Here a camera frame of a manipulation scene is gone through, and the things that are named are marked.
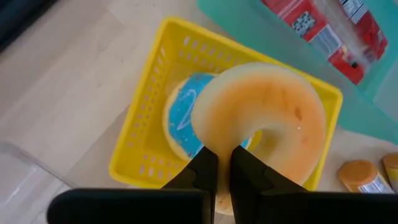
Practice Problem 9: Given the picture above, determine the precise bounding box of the yellow perforated plastic basket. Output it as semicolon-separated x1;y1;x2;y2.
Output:
108;17;344;191

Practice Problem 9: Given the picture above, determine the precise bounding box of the orange paint bottle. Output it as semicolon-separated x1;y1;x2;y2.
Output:
338;159;395;194
382;152;398;192

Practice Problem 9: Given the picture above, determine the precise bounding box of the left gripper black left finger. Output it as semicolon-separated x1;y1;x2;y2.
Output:
46;145;219;224

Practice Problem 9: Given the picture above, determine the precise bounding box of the black aluminium table frame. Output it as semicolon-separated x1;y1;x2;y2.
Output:
0;0;58;54

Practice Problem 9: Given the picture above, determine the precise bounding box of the clear plastic bin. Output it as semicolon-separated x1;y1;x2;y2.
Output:
0;141;77;224

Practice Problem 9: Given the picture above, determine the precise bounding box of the blue iced toy donut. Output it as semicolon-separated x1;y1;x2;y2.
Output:
161;72;254;162

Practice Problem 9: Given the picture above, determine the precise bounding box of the red snack package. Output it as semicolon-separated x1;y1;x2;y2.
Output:
337;0;389;62
260;0;365;85

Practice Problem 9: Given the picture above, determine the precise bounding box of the teal plastic tray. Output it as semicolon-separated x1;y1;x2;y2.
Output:
196;0;398;146

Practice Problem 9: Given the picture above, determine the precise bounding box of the plain tan toy donut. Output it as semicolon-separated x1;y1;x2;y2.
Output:
190;61;327;216

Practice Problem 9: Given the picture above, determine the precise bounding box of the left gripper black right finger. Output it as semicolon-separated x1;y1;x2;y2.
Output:
229;144;398;224

